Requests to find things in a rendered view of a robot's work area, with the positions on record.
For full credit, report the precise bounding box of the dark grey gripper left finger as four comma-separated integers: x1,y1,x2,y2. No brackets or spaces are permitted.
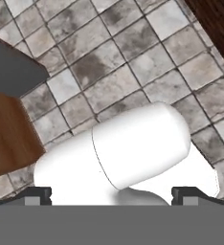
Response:
0,186,53,207

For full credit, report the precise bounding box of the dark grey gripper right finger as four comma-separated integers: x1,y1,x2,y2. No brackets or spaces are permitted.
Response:
170,186,224,207

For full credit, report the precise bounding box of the brown wooden counter cabinet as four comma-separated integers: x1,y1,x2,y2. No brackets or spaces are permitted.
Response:
0,32,51,180

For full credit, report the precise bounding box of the white rounded cylinder object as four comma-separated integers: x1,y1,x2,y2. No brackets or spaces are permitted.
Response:
33,100,221,207

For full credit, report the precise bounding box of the dark wooden cabinet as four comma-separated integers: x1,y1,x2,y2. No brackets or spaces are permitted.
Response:
184,0,224,75

